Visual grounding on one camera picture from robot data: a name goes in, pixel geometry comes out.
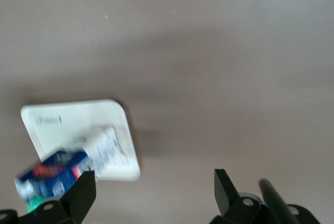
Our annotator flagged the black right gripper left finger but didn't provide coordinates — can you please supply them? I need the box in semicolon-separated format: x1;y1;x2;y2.
33;170;98;224

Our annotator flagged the blue milk carton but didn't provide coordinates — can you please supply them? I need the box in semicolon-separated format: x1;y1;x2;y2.
14;126;131;212

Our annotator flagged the cream plastic tray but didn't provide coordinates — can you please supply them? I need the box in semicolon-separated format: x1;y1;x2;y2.
20;99;141;182

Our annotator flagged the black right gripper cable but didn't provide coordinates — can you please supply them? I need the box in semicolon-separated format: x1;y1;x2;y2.
258;179;300;224

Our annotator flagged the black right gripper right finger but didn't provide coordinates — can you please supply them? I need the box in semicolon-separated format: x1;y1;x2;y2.
210;169;272;224

